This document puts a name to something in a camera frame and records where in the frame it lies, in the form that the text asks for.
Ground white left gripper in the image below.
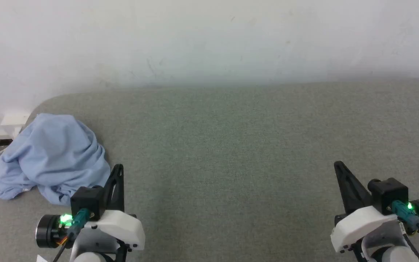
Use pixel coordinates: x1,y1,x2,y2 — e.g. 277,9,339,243
72,164,146,255

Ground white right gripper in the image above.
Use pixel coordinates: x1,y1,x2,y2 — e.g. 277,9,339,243
330,160,400,254

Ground light blue t-shirt white sleeves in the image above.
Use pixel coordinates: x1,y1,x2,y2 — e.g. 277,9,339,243
0,113,112,206

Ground grey fabric sofa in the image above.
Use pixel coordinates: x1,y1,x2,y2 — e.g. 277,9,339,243
0,78,419,262

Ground white wall socket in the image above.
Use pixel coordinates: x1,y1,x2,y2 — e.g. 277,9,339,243
0,114,30,138

